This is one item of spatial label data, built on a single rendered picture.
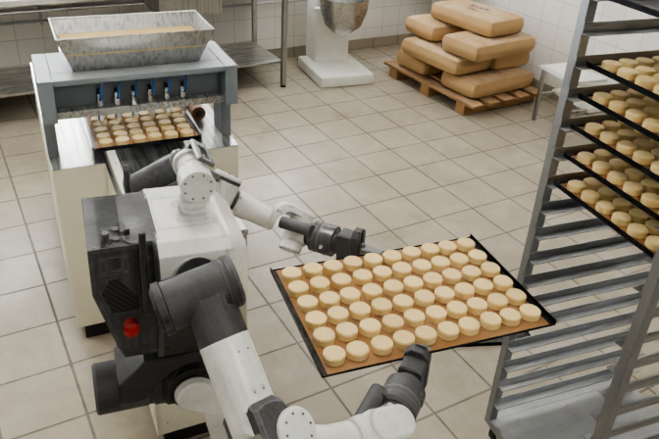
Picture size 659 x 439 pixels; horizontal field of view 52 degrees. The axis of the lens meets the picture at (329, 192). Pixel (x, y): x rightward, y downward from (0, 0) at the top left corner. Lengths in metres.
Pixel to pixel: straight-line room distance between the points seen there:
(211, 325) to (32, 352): 2.06
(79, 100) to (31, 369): 1.13
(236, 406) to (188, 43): 1.73
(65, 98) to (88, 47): 0.23
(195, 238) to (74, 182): 1.48
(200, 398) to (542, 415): 1.51
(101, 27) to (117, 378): 1.61
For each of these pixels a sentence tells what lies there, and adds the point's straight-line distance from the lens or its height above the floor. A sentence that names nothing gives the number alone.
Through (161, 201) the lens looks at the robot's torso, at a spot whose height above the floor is 1.33.
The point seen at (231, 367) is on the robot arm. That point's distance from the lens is 1.17.
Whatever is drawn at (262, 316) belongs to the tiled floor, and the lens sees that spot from 3.20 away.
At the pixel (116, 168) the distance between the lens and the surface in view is 2.53.
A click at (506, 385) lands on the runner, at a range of 2.55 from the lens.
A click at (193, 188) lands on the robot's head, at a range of 1.30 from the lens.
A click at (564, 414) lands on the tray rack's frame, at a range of 2.78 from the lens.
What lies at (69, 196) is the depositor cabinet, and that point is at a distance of 2.76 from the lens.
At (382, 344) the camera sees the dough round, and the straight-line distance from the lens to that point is 1.55.
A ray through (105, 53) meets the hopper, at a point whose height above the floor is 1.25.
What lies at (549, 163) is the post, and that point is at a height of 1.19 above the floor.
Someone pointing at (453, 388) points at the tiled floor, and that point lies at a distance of 2.95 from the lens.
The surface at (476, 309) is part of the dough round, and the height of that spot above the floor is 1.01.
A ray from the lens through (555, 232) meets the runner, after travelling 2.21.
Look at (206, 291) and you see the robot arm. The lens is 1.18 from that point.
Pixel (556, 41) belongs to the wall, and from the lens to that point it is 6.14.
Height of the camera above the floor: 2.04
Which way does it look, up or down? 29 degrees down
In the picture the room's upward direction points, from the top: 3 degrees clockwise
